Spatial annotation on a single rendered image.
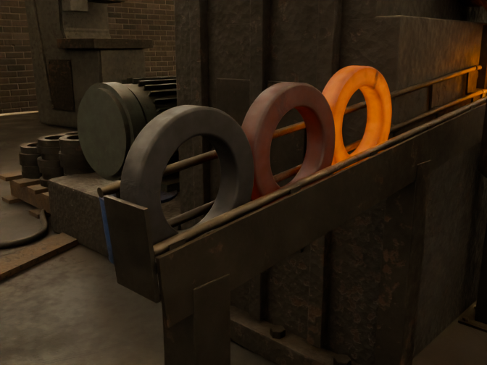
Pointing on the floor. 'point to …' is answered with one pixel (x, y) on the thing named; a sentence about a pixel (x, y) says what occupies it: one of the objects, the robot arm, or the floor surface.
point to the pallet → (45, 169)
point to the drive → (110, 153)
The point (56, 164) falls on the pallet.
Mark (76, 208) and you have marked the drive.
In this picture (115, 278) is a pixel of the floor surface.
